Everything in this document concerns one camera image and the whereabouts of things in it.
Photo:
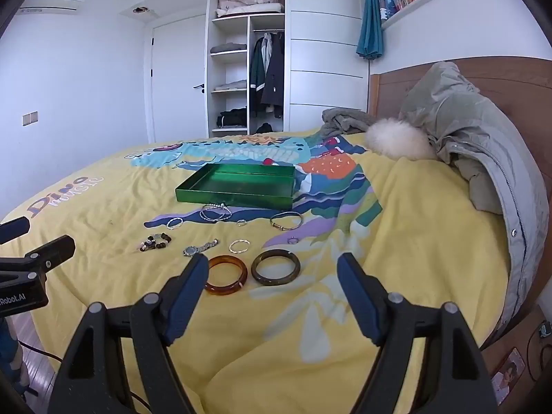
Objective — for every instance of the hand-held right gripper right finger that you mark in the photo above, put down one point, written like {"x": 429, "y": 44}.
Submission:
{"x": 360, "y": 297}

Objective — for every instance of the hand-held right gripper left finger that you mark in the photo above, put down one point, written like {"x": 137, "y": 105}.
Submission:
{"x": 187, "y": 297}

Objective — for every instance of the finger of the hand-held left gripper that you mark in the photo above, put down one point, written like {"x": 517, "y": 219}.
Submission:
{"x": 13, "y": 229}
{"x": 56, "y": 250}

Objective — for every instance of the amber bangle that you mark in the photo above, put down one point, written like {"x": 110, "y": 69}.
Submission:
{"x": 224, "y": 290}

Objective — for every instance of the dark green bangle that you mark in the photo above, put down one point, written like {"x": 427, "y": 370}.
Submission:
{"x": 276, "y": 281}

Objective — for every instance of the green metal tray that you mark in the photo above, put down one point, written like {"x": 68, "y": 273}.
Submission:
{"x": 233, "y": 181}

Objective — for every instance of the person's left hand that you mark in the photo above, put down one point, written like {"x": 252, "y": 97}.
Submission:
{"x": 8, "y": 349}

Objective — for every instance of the silver wristwatch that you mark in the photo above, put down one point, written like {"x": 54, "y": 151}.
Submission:
{"x": 190, "y": 250}

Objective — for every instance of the thin silver bangle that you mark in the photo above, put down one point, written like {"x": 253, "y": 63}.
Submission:
{"x": 224, "y": 218}

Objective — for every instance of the yellow printed bed cover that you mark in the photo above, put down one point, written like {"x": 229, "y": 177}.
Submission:
{"x": 431, "y": 246}

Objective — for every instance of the gold and silver bangle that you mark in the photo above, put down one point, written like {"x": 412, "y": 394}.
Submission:
{"x": 276, "y": 225}

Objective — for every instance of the wooden nightstand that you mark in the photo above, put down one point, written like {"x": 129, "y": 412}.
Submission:
{"x": 517, "y": 336}

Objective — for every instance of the photo print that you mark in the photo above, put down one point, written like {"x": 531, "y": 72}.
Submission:
{"x": 509, "y": 375}

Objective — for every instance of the grey fleece towel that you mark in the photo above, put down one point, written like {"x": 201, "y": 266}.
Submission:
{"x": 345, "y": 120}

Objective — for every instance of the folded black clothes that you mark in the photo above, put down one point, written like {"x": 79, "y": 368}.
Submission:
{"x": 233, "y": 118}

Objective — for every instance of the black bag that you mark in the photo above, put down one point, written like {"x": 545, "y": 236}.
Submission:
{"x": 264, "y": 128}

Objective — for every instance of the wooden headboard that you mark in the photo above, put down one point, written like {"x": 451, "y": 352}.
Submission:
{"x": 388, "y": 90}

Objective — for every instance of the grey padded jacket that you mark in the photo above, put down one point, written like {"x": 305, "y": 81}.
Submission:
{"x": 465, "y": 112}

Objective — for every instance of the white door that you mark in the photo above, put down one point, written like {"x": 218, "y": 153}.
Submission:
{"x": 177, "y": 73}

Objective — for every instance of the folded light clothes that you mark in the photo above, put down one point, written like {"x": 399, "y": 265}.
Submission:
{"x": 230, "y": 86}

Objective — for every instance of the green hanging jacket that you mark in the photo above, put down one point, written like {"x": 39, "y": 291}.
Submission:
{"x": 255, "y": 73}

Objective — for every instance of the dark hanging coat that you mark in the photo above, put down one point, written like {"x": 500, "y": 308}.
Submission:
{"x": 276, "y": 73}

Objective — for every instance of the white wardrobe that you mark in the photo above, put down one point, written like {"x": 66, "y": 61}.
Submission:
{"x": 323, "y": 51}

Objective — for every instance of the folded grey clothes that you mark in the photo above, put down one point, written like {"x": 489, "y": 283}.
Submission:
{"x": 230, "y": 47}

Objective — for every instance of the teal curtain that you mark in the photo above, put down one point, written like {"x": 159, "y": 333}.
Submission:
{"x": 370, "y": 21}

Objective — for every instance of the wall switch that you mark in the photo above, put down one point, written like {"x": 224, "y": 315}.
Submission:
{"x": 30, "y": 118}

